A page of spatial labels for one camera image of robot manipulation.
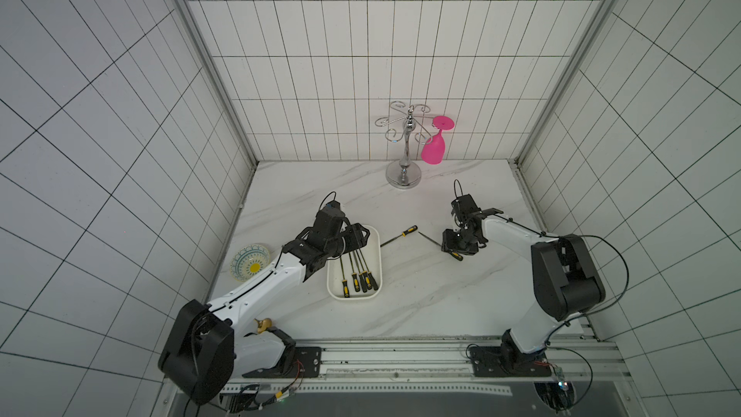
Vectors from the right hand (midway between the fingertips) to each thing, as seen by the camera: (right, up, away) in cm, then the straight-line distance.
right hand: (448, 242), depth 95 cm
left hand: (-30, +3, -12) cm, 32 cm away
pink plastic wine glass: (-4, +32, +6) cm, 33 cm away
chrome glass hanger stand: (-13, +24, +19) cm, 33 cm away
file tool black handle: (-34, -11, -9) cm, 37 cm away
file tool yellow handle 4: (+1, -4, -3) cm, 5 cm away
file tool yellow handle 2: (-25, -11, -10) cm, 29 cm away
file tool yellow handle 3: (-11, +4, +3) cm, 12 cm away
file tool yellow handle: (-29, -9, -7) cm, 32 cm away
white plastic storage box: (-27, -5, -3) cm, 28 cm away
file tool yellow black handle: (-31, -9, -7) cm, 34 cm away
